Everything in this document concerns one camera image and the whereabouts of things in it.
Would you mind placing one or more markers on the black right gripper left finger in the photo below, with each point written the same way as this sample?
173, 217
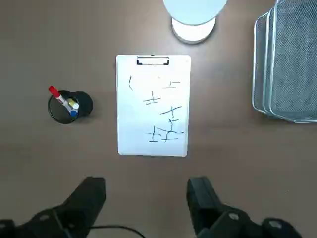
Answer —
81, 198

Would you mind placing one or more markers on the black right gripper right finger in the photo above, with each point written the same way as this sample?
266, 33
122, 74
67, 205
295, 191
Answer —
203, 203

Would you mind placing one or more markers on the blue capped pen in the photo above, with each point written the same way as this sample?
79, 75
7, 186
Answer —
73, 113

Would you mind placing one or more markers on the black mesh pen holder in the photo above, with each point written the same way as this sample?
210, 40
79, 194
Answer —
84, 104

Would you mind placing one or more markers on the white A4 paper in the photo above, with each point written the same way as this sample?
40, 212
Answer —
138, 119

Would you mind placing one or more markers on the white clipboard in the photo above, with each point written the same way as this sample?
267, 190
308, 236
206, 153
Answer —
119, 148

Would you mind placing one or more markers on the yellow marker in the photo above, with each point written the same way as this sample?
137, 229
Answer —
73, 102

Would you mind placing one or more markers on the red capped marker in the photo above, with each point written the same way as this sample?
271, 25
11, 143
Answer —
55, 93

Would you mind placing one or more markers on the black metal clipboard clip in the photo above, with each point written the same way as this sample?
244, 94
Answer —
153, 60

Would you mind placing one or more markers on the silver mesh paper tray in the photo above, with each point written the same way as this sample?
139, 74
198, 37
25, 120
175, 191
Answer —
292, 62

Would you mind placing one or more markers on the white desk lamp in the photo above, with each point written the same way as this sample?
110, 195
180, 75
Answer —
193, 27

